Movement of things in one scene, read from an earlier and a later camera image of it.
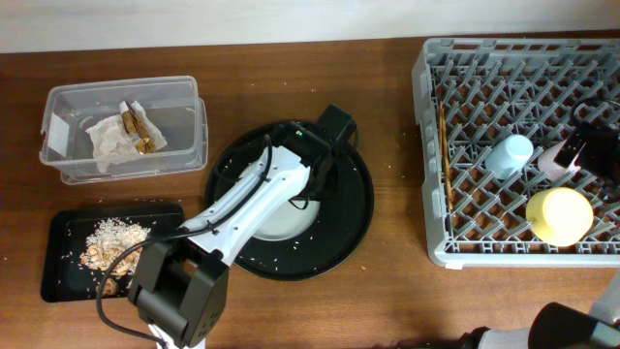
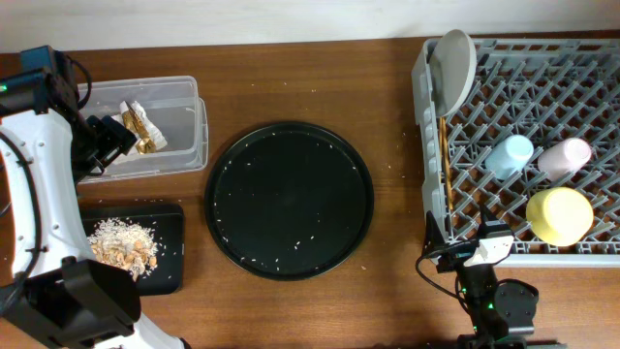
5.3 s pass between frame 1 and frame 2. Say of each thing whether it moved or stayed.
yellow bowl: stayed
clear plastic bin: stayed
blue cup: stayed
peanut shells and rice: stayed
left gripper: moved
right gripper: moved
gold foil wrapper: stayed
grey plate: moved
